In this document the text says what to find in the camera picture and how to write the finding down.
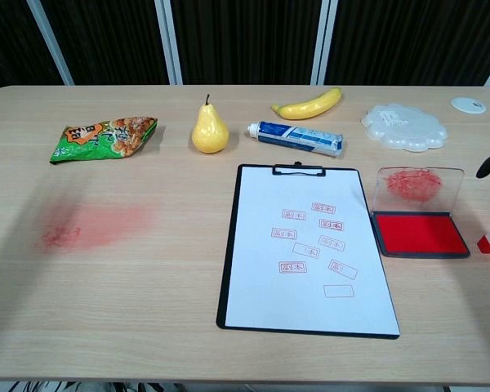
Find white flower-shaped plastic palette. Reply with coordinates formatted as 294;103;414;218
359;104;449;154

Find red ink pad clear lid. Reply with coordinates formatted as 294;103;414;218
369;165;471;259

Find yellow banana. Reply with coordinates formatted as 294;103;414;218
270;87;344;121

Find blue white toothpaste tube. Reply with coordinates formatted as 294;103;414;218
246;120;346;158

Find white stamped paper sheet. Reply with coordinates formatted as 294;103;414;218
224;166;400;336

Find yellow pear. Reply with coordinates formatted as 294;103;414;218
190;93;230;155

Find black clipboard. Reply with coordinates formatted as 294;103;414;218
216;161;401;341

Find green snack bag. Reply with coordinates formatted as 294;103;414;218
48;115;159;166

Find white round cable grommet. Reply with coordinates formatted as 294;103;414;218
450;96;487;114

